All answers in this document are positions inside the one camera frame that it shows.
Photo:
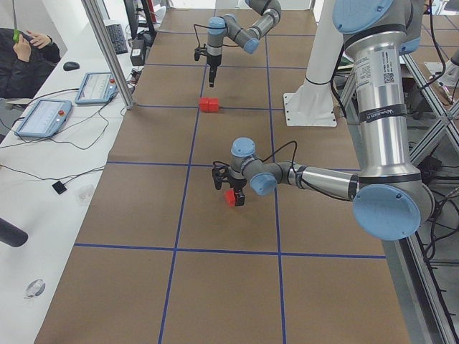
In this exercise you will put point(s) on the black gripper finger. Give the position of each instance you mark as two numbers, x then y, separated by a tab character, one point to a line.
239	198
212	75

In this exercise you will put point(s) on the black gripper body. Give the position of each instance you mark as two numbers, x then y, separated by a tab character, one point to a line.
214	61
237	184

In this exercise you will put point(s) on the red block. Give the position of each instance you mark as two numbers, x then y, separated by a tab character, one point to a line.
230	197
204	104
213	105

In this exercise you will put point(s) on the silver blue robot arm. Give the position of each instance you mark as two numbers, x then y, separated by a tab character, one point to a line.
220	27
389	199

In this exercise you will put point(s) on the black keyboard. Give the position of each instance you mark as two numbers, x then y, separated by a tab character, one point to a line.
116	35

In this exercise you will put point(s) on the far teach pendant tablet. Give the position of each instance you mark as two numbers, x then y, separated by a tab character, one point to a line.
96	88

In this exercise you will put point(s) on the teach pendant tablet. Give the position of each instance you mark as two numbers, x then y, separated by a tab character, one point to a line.
96	88
44	119

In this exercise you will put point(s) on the black computer mouse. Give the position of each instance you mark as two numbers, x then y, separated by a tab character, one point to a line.
70	66

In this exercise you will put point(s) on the near teach pendant tablet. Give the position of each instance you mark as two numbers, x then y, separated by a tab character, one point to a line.
44	119

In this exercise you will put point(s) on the seated person in black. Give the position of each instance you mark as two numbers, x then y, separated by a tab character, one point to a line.
27	63

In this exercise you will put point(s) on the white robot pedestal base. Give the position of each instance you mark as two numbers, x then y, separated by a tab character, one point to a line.
312	103

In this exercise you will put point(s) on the aluminium frame post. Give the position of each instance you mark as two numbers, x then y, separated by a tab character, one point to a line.
96	21

